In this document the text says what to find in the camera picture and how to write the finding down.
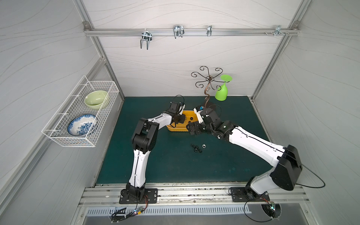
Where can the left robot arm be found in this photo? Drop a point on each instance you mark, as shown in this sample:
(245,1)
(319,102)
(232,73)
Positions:
(143,142)

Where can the yellow plastic storage box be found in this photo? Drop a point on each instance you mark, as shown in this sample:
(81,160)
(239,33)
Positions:
(182,127)

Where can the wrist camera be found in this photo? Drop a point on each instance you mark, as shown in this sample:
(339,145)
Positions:
(197,111)
(181,109)

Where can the brown metal cup stand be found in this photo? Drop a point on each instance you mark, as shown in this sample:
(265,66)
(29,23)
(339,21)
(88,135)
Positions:
(207,82)

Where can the metal hook right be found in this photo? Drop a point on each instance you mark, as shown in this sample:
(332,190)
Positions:
(277,32)

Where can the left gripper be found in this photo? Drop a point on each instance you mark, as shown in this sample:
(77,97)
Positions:
(178,118)

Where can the metal double hook left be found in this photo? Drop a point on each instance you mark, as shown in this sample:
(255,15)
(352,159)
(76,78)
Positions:
(146,38)

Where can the green plastic goblet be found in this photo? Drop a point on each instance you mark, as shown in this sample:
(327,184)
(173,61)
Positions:
(222,92)

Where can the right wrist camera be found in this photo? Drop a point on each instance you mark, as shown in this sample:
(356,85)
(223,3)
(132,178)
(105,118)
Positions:
(197,111)

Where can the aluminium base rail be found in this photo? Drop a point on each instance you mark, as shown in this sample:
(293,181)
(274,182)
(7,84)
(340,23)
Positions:
(193,193)

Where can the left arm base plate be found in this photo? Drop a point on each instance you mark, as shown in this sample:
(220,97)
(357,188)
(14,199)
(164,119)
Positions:
(150,195)

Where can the green ceramic bowl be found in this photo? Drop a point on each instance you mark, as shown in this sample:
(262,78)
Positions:
(97,100)

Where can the metal double hook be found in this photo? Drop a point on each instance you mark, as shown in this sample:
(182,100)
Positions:
(146,38)
(178,31)

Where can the blue white patterned plate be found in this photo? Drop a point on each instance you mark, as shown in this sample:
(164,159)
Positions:
(81,125)

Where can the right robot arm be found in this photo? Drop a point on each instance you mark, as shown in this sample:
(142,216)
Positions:
(285,161)

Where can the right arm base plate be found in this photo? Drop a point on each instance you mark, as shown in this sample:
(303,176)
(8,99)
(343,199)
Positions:
(239,194)

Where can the metal double hook middle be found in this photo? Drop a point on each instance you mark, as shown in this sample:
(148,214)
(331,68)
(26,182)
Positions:
(178,31)

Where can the white wire basket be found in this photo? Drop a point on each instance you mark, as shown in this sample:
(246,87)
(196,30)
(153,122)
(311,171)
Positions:
(74,106)

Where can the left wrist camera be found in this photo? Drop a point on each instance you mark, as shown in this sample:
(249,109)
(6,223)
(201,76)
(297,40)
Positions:
(181,109)

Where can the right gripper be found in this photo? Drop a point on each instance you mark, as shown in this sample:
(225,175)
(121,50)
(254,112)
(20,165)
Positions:
(194,128)

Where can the white vent grille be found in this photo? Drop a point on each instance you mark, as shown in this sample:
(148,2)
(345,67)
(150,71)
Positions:
(172,210)

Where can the aluminium top rail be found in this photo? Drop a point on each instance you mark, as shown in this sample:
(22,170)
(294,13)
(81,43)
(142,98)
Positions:
(189,32)

